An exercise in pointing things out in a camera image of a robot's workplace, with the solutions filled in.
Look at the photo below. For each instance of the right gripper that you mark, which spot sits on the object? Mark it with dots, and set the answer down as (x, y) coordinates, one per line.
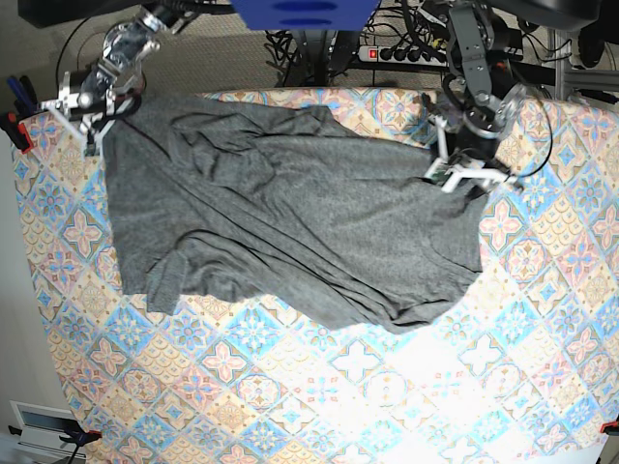
(89, 117)

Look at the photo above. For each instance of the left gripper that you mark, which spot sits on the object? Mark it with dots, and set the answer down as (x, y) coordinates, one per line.
(467, 141)

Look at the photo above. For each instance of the grey t-shirt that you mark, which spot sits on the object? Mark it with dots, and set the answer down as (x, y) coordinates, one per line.
(237, 200)

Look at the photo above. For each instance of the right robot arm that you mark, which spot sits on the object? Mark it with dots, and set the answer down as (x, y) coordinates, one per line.
(127, 44)

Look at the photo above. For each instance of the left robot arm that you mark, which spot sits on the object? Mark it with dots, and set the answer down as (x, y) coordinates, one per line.
(482, 96)

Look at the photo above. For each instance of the red black clamp left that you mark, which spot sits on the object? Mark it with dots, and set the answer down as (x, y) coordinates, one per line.
(26, 104)

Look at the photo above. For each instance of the power strip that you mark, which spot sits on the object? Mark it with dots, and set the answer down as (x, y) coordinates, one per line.
(407, 56)

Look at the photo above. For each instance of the patterned tablecloth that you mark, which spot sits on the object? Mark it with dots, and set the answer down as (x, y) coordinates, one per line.
(525, 366)

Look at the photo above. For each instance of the red clamp bottom right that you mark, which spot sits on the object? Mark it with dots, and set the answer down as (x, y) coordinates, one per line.
(610, 428)

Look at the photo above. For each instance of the red clamp bottom left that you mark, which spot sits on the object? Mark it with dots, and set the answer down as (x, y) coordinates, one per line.
(80, 438)

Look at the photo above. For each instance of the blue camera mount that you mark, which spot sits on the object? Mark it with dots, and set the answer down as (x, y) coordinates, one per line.
(345, 15)

